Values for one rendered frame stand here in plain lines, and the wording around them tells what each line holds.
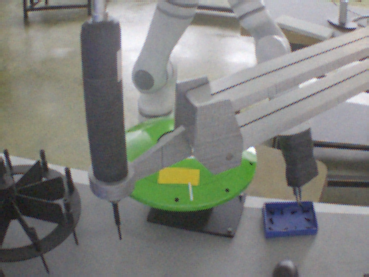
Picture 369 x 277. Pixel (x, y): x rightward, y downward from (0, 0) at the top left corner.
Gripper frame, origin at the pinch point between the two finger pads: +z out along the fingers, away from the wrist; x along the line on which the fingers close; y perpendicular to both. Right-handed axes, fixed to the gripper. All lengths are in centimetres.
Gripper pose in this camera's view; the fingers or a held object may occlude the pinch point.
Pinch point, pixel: (299, 204)
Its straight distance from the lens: 101.4
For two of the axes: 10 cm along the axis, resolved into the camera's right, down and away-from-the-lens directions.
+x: 8.0, -3.4, 5.0
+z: 2.7, 9.4, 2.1
